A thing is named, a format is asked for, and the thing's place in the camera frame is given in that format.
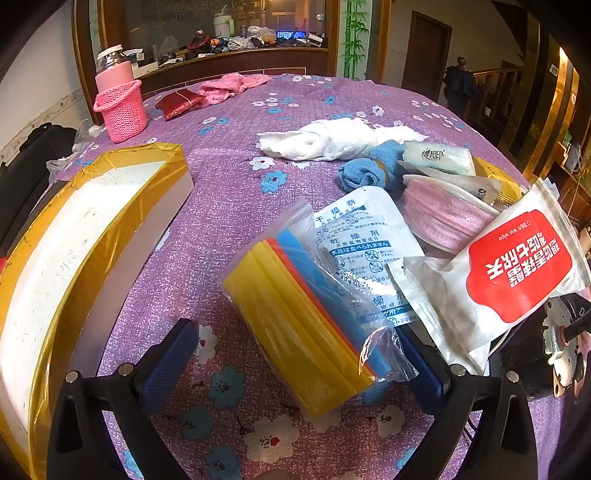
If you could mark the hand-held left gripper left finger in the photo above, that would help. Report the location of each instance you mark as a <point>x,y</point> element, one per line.
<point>171,362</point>

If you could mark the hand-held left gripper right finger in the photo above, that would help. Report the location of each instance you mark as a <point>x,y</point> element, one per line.
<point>425,371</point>

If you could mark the clear bag of coloured cloths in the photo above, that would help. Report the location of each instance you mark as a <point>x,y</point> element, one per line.
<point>286,314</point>

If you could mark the wet wipe pack red label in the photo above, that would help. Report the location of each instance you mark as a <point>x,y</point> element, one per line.
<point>512,272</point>

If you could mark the pink ribbon spool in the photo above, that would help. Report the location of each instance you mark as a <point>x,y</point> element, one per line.
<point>438,217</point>

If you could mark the white desiccant packet blue print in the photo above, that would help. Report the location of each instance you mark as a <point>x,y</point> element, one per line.
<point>364,226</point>

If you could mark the white foam box yellow tape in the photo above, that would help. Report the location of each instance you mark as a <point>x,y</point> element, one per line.
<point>69,240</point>

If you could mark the blue towel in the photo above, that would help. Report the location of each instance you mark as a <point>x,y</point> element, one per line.
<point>369,170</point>

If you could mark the white tissue pack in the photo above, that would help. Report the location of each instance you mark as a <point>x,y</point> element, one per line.
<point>438,157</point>

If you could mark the metal electric motor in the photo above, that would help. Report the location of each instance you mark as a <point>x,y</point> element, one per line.
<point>531,355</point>

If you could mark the purple floral tablecloth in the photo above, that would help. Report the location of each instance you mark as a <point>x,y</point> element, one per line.
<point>240,184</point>

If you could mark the yellow packet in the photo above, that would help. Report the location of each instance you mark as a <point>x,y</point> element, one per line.
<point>501,180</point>

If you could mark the black bag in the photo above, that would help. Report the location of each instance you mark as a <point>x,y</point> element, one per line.
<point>27,161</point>

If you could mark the pink knitted bottle holder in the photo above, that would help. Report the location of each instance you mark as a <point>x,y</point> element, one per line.
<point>122,115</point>

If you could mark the white towel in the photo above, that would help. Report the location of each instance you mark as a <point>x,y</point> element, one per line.
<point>323,141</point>

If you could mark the red satin pouch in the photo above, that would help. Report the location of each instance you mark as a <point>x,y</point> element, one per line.
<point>180,102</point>

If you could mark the pink cloth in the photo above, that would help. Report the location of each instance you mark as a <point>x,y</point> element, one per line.
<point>231,84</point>

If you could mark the wooden stair railing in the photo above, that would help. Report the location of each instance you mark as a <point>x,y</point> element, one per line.
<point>498,92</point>

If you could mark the pink water bottle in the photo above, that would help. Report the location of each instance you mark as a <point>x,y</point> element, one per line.
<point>115,74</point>

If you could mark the wooden counter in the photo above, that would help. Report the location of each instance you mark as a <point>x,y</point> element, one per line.
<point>240,57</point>

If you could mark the brown wooden door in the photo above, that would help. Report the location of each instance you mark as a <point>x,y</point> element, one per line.
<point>425,55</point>

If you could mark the bamboo painted pillar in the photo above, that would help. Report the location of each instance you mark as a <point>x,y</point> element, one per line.
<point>354,41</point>

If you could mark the white jug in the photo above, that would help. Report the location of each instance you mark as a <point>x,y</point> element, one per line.
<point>222,25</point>

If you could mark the lit blue monitor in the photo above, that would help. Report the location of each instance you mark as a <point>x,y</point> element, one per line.
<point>291,35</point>

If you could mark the dark jacket on post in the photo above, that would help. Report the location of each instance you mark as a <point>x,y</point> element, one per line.
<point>459,85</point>

